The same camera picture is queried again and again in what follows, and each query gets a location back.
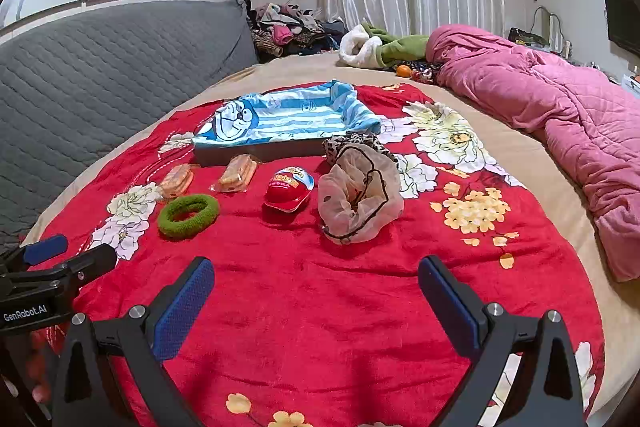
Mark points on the black television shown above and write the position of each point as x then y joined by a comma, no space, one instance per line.
622,27

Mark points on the pile of clothes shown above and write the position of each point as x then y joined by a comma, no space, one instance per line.
285,29

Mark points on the green white plush garment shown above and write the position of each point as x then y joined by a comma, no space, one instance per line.
380,47

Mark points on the white drawer cabinet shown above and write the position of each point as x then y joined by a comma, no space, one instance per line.
631,83

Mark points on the grey quilted headboard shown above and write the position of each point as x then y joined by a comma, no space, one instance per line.
100,72

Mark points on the green hair scrunchie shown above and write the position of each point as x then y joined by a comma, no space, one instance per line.
166,222

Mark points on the arched vanity mirror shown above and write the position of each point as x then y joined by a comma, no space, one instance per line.
542,24

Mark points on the red blue toy egg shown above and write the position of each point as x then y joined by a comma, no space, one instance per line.
287,189

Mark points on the black bag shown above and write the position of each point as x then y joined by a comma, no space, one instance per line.
525,38

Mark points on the blue striped cartoon cloth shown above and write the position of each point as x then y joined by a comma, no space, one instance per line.
280,117

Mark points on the cake packet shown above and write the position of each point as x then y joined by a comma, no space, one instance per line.
237,174
176,180

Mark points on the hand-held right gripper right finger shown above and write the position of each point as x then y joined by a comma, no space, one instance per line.
445,302

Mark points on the brown cardboard box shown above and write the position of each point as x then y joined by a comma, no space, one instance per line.
260,154

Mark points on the leopard print scrunchie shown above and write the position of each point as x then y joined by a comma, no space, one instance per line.
350,142

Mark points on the red floral blanket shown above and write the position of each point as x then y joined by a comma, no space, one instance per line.
300,307

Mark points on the colourful patterned cloth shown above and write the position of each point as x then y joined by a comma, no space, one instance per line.
425,74

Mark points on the orange fruit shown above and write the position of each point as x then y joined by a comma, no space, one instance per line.
403,71

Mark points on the beige mesh hair cap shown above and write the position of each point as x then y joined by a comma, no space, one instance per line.
350,197

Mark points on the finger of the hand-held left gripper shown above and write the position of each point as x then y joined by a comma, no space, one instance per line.
90,263
45,249

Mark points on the pink quilt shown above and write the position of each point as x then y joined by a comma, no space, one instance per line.
550,107

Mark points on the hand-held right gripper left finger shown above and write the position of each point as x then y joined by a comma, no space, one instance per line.
182,307

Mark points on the person's left hand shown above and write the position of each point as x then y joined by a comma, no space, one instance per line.
37,372

